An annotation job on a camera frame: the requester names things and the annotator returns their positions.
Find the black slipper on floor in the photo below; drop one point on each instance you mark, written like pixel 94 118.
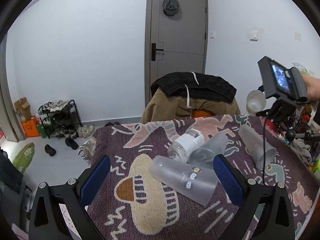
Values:
pixel 49 150

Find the green floor mat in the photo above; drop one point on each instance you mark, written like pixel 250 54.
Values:
pixel 24 157

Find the clear bottle white label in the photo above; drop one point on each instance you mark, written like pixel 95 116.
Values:
pixel 184 145

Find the clear bag with yellow item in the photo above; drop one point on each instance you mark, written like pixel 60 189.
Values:
pixel 303 70

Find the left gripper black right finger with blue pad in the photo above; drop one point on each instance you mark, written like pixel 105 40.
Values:
pixel 276 220

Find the person's hand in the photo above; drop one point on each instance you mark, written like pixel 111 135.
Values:
pixel 313 87

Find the white wall switch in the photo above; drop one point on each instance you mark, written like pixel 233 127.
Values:
pixel 253 35

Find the cardboard box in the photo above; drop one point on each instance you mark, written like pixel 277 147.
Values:
pixel 22 109

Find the brown plush toy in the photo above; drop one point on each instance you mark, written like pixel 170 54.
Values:
pixel 306 113

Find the grey hat on door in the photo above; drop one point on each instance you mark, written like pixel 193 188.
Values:
pixel 171 7

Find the black garment with drawstring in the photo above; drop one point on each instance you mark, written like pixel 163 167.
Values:
pixel 195 86

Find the frosted plain plastic cup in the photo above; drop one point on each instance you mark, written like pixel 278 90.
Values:
pixel 261 151

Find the frosted cup with cartoon print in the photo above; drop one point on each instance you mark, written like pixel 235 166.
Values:
pixel 195 183

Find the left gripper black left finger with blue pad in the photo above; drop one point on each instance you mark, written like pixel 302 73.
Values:
pixel 47 222

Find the orange paper bag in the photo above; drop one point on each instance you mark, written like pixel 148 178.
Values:
pixel 30 128

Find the clear ribbed plastic cup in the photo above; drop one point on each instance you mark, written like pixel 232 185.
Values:
pixel 204 155

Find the yellow labelled plastic cup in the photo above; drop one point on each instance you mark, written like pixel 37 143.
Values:
pixel 255 102

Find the grey cloth on desk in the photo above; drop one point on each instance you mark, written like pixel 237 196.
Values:
pixel 302 150

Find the black door handle lock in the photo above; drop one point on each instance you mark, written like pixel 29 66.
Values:
pixel 154 50

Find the brown jacket on chair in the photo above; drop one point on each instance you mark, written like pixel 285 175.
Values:
pixel 163 108

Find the grey door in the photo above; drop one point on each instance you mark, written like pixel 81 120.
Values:
pixel 183 37

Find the black shoe rack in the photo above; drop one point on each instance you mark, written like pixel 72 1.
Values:
pixel 60 119

